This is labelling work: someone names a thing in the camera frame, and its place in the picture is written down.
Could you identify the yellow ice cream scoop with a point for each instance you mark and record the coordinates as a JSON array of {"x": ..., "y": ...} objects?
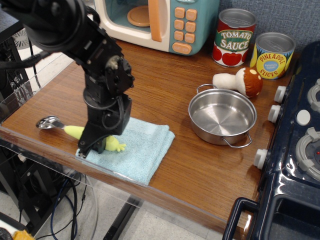
[{"x": 49, "y": 122}]

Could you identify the pineapple slices can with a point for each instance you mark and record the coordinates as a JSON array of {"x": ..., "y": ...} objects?
[{"x": 272, "y": 54}]

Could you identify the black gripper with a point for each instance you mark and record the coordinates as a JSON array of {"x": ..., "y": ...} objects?
[{"x": 104, "y": 119}]

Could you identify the small steel pot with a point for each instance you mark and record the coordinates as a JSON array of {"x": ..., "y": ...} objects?
[{"x": 222, "y": 117}]

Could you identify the black table leg frame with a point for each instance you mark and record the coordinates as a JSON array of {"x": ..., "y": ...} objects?
[{"x": 122, "y": 219}]

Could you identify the light blue folded rag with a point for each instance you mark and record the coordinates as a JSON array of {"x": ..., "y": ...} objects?
[{"x": 146, "y": 146}]

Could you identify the clear acrylic table guard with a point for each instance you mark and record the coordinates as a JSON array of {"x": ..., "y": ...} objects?
[{"x": 55, "y": 156}]

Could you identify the toy microwave teal and cream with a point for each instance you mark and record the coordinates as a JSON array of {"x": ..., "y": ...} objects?
[{"x": 175, "y": 26}]

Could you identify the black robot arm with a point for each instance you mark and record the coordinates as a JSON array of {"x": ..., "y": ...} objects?
[{"x": 72, "y": 28}]

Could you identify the tomato sauce can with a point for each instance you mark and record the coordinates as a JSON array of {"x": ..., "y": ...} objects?
[{"x": 235, "y": 30}]

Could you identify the dark blue toy stove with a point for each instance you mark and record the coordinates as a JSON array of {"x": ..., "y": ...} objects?
[{"x": 288, "y": 206}]

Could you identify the plush brown mushroom toy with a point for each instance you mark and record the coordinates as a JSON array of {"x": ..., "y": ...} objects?
[{"x": 247, "y": 81}]

